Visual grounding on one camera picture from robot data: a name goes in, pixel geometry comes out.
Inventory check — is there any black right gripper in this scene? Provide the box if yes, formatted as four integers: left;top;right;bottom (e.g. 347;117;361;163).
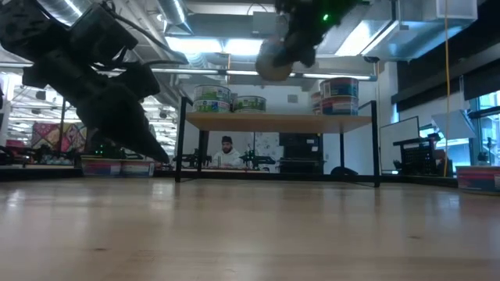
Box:
272;0;360;69

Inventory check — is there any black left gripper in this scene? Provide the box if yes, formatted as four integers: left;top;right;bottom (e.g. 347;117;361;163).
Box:
22;50;171;165

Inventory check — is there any grey ceiling box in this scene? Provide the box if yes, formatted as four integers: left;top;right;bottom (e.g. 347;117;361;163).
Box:
252;10;283;40

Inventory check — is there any colourful patterned quilt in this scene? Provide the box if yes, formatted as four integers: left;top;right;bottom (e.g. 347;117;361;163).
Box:
30;121;89;155

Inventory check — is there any long ceiling strip light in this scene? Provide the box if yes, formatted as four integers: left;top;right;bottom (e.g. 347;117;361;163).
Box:
150;66;376;82

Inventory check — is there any black computer monitor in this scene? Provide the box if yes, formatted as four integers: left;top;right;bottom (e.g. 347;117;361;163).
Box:
279;133;324;160

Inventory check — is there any white patterned poster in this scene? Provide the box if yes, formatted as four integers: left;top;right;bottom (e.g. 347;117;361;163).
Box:
255;132;280;162

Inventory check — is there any person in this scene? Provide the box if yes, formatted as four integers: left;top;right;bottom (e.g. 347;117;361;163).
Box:
212;135;246;169

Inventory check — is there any black cabinet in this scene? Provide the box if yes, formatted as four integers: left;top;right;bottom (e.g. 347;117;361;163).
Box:
277;158;326;176

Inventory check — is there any black dome object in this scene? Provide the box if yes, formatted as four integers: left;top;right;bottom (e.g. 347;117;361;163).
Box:
330;165;359;177

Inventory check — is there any white partition panel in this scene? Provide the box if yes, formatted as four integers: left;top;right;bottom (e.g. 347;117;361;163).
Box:
380;116;421;172

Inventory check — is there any white tilted board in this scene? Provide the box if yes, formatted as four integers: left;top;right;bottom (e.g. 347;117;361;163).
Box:
430;109;478;142

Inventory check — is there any window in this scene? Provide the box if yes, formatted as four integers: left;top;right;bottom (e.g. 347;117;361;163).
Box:
466;91;500;165

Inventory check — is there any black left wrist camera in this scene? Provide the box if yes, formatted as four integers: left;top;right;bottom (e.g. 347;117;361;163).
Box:
112;62;162;99

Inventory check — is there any wooden shelf black metal frame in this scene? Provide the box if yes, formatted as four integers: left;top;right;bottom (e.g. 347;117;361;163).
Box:
174;96;382;189

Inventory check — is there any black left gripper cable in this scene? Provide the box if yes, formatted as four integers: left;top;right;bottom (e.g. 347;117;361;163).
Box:
102;2;190;67

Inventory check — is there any large metal ceiling duct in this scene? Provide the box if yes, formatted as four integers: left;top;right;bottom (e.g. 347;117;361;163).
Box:
361;0;480;62

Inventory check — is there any silver ventilation duct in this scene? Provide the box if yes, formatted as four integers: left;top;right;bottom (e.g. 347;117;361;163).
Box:
37;0;97;27
157;0;195;36

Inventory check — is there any black wire cart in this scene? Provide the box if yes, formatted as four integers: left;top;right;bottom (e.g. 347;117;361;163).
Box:
393;133;443;172

